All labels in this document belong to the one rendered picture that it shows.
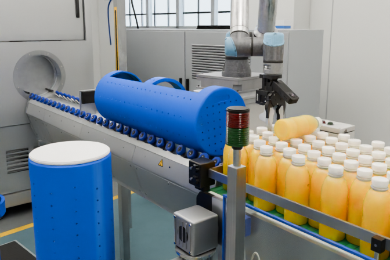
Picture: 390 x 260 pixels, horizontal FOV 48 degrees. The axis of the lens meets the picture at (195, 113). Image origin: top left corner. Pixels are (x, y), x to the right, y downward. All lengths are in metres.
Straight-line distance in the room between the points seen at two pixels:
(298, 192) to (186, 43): 2.81
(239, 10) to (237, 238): 0.94
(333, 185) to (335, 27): 3.40
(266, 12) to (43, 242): 1.33
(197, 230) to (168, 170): 0.51
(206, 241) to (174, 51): 2.78
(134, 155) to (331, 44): 2.87
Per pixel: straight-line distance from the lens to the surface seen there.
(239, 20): 1.78
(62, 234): 1.59
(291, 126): 1.46
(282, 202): 1.33
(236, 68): 2.17
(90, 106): 2.83
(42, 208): 1.59
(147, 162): 2.03
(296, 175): 1.30
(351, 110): 4.50
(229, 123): 1.15
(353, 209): 1.25
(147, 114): 1.95
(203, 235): 1.48
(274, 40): 1.63
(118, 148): 2.26
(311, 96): 3.66
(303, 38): 3.47
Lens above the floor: 1.47
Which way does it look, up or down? 11 degrees down
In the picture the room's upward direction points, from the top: straight up
